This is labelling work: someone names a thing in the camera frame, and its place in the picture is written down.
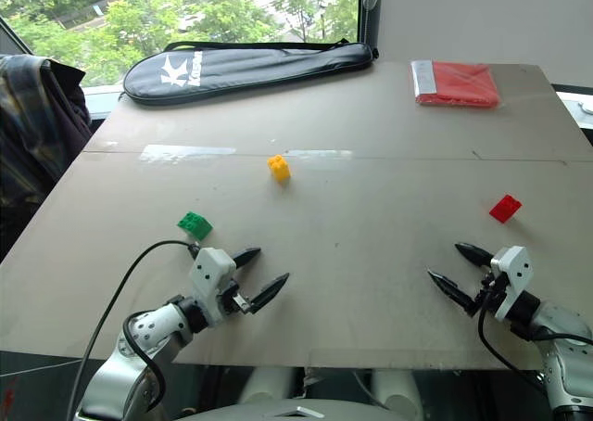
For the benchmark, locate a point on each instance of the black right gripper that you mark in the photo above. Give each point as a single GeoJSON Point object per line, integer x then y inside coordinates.
{"type": "Point", "coordinates": [488, 291]}

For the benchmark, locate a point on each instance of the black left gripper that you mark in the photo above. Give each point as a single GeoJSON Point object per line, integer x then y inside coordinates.
{"type": "Point", "coordinates": [236, 300]}

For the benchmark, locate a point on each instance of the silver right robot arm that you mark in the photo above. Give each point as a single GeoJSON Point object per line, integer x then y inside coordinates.
{"type": "Point", "coordinates": [556, 347]}

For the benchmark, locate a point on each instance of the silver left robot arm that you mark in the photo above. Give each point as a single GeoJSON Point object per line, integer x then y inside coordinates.
{"type": "Point", "coordinates": [139, 347]}

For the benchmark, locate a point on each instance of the red toy brick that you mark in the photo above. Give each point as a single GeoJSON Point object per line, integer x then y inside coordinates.
{"type": "Point", "coordinates": [505, 208]}

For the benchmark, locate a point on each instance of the green toy brick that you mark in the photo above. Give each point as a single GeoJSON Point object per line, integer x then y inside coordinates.
{"type": "Point", "coordinates": [194, 225]}

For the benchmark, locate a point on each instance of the yellow toy brick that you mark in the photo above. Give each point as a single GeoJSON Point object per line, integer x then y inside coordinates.
{"type": "Point", "coordinates": [279, 168]}

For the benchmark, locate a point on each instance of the silver robot torso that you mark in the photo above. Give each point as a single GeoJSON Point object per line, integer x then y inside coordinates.
{"type": "Point", "coordinates": [296, 404]}

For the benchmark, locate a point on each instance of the red packaged cloth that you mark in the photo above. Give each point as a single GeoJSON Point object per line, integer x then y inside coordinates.
{"type": "Point", "coordinates": [456, 83]}

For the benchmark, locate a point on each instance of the black racket bag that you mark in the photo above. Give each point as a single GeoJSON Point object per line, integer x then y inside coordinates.
{"type": "Point", "coordinates": [241, 71]}

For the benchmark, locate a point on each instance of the plaid shirt on chair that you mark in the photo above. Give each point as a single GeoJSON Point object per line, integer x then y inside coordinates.
{"type": "Point", "coordinates": [37, 129]}

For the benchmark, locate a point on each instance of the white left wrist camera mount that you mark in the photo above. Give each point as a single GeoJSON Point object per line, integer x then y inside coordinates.
{"type": "Point", "coordinates": [210, 272]}

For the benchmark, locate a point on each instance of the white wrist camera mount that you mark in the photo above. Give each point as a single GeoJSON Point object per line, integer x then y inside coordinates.
{"type": "Point", "coordinates": [210, 272]}
{"type": "Point", "coordinates": [512, 277]}

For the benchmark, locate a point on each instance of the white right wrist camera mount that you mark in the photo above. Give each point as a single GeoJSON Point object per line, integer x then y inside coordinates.
{"type": "Point", "coordinates": [512, 277]}

